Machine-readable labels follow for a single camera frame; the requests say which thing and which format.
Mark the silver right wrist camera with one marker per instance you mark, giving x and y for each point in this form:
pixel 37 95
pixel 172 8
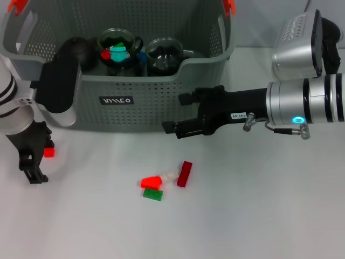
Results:
pixel 293 54

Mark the bright red sloped brick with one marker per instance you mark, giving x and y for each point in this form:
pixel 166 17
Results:
pixel 151 182

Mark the blue square brick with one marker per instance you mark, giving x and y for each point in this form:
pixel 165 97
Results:
pixel 142 62

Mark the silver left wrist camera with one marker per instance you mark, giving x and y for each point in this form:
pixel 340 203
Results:
pixel 56 86

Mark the dark red long brick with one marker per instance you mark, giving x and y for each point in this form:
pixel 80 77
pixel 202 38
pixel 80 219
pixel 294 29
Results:
pixel 184 174

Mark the green stepped brick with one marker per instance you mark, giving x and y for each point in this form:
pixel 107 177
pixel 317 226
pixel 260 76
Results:
pixel 119 44

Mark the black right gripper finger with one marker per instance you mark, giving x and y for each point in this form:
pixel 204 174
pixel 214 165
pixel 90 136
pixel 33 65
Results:
pixel 186 129
pixel 188 98

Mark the black clay teapot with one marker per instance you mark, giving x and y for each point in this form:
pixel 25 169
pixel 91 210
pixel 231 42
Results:
pixel 81 51

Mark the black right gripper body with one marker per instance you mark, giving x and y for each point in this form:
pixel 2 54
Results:
pixel 237 105

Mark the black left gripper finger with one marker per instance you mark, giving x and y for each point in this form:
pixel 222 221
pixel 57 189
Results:
pixel 49 143
pixel 33 172

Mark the green rectangular brick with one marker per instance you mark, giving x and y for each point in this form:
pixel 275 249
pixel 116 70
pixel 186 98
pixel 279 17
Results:
pixel 153 194

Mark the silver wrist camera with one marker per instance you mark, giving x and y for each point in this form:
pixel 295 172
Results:
pixel 56 86
pixel 293 54

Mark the teal square brick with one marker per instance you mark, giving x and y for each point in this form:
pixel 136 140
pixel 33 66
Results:
pixel 119 54

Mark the glass teacup with black sleeve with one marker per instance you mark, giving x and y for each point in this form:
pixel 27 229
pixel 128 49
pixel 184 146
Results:
pixel 116 37
pixel 163 71
pixel 163 52
pixel 121 71

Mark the grey perforated storage basket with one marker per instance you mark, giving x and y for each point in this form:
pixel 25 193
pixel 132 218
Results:
pixel 161 108

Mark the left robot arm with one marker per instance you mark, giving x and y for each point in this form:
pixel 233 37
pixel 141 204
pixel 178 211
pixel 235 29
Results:
pixel 13 108

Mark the small red brick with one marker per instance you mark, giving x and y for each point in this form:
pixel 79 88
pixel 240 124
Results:
pixel 49 152
pixel 105 55

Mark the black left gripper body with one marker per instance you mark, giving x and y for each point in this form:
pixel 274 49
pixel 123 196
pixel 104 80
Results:
pixel 29 140

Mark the white thick brick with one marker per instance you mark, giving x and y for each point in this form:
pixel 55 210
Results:
pixel 170 176

